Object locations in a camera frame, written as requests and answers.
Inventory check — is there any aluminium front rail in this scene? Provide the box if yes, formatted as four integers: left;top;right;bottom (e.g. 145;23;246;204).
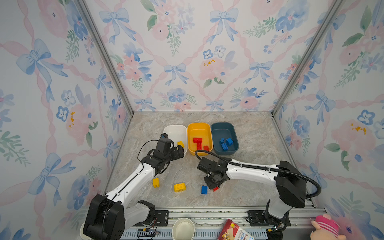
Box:
86;206;328;230

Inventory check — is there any white plastic container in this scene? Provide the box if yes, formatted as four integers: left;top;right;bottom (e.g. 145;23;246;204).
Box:
163;125;188;155

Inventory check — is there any aluminium corner post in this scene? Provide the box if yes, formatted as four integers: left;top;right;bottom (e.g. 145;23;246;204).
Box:
74;0;134;117
271;0;345;117

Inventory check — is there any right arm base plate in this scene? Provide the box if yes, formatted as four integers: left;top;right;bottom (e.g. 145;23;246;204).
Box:
246;211;291;229

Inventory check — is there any large yellow lego brick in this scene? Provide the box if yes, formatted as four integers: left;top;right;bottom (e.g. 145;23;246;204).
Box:
174;183;187;193

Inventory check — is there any blue lego brick bottom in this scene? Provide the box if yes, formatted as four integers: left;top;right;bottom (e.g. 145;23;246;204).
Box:
201;186;208;195

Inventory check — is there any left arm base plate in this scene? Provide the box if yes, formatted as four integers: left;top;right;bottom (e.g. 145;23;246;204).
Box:
134;210;169;228

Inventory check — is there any tan paper cup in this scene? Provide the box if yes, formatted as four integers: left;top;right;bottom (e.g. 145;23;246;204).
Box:
80;222;91;240

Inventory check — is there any left aluminium corner post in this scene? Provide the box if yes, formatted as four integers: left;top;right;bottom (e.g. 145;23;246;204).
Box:
74;0;134;117

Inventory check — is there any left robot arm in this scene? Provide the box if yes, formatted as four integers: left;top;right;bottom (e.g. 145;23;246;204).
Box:
82;134;185;240

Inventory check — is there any yellow plastic container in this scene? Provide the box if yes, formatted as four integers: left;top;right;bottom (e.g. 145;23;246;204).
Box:
187;123;214;156

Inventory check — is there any snack box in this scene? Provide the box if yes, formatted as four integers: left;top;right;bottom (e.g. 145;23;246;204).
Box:
217;219;255;240

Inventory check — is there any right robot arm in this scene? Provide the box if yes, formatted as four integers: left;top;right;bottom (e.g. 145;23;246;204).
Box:
195;150;322;231

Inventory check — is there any right aluminium corner post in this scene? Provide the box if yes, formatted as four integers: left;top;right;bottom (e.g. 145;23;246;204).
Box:
271;0;345;117

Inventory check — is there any pink plush toy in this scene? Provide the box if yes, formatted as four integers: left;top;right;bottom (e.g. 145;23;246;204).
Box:
310;214;347;240

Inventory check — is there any small yellow lego brick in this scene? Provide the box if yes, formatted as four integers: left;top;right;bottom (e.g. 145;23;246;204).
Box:
177;141;185;148

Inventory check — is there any dark teal plastic container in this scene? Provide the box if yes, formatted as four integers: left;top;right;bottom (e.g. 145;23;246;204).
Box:
211;122;239;156

